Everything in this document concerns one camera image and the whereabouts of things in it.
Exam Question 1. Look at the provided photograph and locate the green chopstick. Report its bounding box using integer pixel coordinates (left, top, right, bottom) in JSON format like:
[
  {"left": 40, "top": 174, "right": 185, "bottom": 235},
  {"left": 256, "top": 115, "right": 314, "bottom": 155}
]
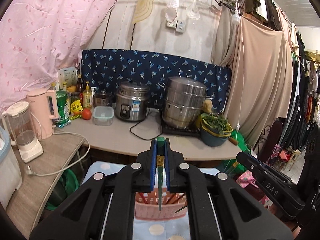
[{"left": 157, "top": 137, "right": 165, "bottom": 211}]

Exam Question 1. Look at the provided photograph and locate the blue basin with greens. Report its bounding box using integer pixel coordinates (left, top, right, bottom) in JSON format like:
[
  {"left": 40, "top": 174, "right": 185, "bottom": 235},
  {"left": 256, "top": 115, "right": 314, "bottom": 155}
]
[{"left": 200, "top": 113, "right": 233, "bottom": 147}]

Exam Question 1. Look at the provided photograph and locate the hanging mesh strainer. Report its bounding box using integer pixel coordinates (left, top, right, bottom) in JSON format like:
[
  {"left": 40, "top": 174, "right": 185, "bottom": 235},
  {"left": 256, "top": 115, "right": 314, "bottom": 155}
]
[{"left": 186, "top": 0, "right": 200, "bottom": 21}]

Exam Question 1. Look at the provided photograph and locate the green plastic bag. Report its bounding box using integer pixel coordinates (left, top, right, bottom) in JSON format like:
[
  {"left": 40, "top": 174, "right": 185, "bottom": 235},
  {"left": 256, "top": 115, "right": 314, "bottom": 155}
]
[{"left": 217, "top": 131, "right": 251, "bottom": 174}]

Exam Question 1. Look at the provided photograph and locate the black induction cooker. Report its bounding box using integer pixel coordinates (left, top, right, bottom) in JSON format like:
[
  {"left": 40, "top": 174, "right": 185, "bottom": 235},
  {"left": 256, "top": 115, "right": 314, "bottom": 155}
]
[{"left": 160, "top": 116, "right": 200, "bottom": 138}]

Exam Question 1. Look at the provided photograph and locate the dark red patterned chopstick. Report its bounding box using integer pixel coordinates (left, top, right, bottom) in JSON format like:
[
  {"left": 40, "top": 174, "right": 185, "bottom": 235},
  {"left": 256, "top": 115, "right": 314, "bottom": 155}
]
[{"left": 165, "top": 193, "right": 185, "bottom": 205}]

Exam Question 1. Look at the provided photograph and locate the yellow oil bottle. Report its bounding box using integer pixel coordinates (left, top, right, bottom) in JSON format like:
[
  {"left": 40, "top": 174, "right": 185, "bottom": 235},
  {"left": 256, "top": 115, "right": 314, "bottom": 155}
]
[{"left": 82, "top": 81, "right": 93, "bottom": 109}]

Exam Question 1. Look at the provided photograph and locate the clear food container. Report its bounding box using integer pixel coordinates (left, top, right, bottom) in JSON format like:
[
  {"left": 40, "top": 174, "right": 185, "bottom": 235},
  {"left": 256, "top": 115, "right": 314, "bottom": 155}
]
[{"left": 93, "top": 106, "right": 114, "bottom": 126}]

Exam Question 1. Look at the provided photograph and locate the yellow snack packet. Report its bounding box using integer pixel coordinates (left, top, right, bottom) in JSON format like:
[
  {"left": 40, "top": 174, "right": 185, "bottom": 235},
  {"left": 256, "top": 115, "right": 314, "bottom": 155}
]
[{"left": 71, "top": 99, "right": 83, "bottom": 115}]

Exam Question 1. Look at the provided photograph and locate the green label bottle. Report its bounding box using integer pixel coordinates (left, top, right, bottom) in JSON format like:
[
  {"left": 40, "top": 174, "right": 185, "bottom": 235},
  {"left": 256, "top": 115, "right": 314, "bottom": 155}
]
[{"left": 54, "top": 90, "right": 69, "bottom": 128}]

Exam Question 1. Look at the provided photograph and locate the white power cord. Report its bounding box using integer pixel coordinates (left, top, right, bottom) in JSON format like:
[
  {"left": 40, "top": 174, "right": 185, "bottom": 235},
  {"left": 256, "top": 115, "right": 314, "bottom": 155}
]
[{"left": 26, "top": 132, "right": 91, "bottom": 177}]

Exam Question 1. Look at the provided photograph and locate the wall power socket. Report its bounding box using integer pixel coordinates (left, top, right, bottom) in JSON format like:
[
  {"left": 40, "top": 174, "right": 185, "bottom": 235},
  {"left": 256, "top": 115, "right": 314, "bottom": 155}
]
[{"left": 166, "top": 20, "right": 185, "bottom": 34}]

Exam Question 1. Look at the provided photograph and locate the white blender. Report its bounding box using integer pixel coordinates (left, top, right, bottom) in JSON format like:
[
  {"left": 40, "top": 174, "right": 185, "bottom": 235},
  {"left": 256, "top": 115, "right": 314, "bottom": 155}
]
[{"left": 1, "top": 101, "right": 43, "bottom": 163}]

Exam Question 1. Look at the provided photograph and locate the white storage bin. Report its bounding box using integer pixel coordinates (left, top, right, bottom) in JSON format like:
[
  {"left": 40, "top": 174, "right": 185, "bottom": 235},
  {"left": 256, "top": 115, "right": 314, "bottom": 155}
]
[{"left": 0, "top": 127, "right": 22, "bottom": 209}]

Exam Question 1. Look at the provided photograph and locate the small dark pot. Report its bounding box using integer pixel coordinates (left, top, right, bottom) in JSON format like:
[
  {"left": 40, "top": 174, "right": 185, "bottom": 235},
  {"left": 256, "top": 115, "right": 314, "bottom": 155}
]
[{"left": 93, "top": 90, "right": 113, "bottom": 107}]

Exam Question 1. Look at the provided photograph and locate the pink electric kettle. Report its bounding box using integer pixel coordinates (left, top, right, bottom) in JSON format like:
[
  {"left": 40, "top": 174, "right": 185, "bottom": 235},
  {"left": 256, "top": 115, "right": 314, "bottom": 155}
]
[{"left": 27, "top": 88, "right": 59, "bottom": 140}]

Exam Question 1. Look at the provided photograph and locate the black appliance cable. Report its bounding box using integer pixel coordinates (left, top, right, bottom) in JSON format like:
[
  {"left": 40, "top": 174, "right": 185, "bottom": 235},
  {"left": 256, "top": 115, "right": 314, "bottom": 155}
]
[{"left": 129, "top": 106, "right": 163, "bottom": 142}]

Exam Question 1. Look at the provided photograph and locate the blue polka dot tablecloth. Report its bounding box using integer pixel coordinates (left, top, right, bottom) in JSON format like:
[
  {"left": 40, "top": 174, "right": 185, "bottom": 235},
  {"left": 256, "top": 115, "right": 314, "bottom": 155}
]
[{"left": 81, "top": 160, "right": 221, "bottom": 240}]

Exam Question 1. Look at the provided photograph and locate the beige hanging curtain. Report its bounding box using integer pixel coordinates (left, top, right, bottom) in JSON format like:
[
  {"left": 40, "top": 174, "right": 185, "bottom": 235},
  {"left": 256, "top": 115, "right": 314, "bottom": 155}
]
[{"left": 211, "top": 7, "right": 293, "bottom": 145}]

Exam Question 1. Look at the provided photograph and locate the stacked steel steamer pot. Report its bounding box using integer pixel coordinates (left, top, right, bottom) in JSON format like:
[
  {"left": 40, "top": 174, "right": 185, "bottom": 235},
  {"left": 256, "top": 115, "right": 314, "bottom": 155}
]
[{"left": 162, "top": 76, "right": 207, "bottom": 129}]

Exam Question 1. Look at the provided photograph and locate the navy patterned cloth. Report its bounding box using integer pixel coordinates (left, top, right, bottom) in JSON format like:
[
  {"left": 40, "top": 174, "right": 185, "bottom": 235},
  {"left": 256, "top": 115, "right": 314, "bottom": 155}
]
[{"left": 80, "top": 49, "right": 232, "bottom": 113}]

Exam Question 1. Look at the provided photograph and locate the hanging cutting board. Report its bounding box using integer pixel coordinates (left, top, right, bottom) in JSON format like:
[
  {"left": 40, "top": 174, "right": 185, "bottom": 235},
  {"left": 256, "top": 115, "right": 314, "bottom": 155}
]
[{"left": 132, "top": 0, "right": 154, "bottom": 24}]

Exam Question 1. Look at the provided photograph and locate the steel rice cooker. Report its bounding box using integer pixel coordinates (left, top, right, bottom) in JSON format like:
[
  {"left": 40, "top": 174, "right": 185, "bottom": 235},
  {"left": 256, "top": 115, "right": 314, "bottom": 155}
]
[{"left": 115, "top": 81, "right": 150, "bottom": 122}]

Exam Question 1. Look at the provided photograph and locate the pink floral curtain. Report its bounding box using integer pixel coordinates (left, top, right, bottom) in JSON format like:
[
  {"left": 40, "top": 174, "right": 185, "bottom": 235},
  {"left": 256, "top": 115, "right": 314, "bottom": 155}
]
[{"left": 1, "top": 0, "right": 117, "bottom": 111}]

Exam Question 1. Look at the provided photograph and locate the red tomato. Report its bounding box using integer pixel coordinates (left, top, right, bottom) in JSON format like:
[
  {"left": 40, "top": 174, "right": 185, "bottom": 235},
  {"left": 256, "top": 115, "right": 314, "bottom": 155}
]
[{"left": 81, "top": 108, "right": 92, "bottom": 120}]

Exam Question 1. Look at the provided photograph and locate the pink plastic utensil holder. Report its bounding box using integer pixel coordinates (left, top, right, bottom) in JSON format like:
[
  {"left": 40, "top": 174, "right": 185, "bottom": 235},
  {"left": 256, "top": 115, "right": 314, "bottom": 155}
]
[{"left": 135, "top": 191, "right": 187, "bottom": 221}]

